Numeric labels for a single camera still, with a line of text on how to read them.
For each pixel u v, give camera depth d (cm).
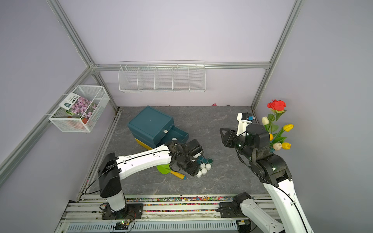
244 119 52
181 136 94
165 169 87
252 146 44
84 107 75
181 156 54
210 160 89
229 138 53
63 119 73
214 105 124
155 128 81
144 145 91
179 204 77
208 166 86
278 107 72
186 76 103
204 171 84
